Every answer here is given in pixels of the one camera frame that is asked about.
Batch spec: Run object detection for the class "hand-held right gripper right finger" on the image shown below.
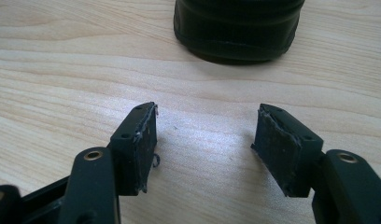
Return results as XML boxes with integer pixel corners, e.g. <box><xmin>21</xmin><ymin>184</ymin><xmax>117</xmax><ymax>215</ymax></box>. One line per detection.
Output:
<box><xmin>250</xmin><ymin>103</ymin><xmax>325</xmax><ymax>198</ymax></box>

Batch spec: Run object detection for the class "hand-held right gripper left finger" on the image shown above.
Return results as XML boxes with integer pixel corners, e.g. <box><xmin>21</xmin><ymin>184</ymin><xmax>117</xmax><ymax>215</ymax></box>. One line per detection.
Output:
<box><xmin>109</xmin><ymin>101</ymin><xmax>159</xmax><ymax>197</ymax></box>

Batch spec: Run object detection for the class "black shoe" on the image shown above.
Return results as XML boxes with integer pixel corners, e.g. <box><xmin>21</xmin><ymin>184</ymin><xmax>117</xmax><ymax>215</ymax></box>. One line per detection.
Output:
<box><xmin>173</xmin><ymin>0</ymin><xmax>306</xmax><ymax>65</ymax></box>

